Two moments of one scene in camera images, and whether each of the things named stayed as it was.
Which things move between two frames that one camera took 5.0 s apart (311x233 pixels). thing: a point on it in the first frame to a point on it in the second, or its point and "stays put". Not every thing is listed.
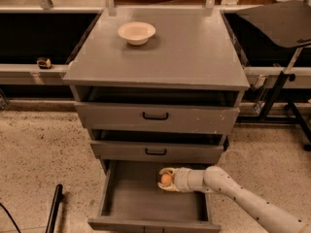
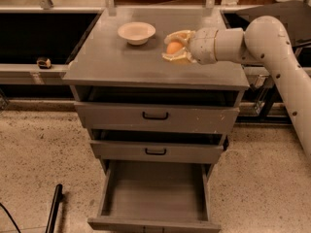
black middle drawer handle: [155, 152] stays put
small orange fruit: [166, 179] to [173, 48]
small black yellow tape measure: [44, 62] stays put
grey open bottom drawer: [132, 202] stays put
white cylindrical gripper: [182, 180] to [203, 46]
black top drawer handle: [155, 117] stays put
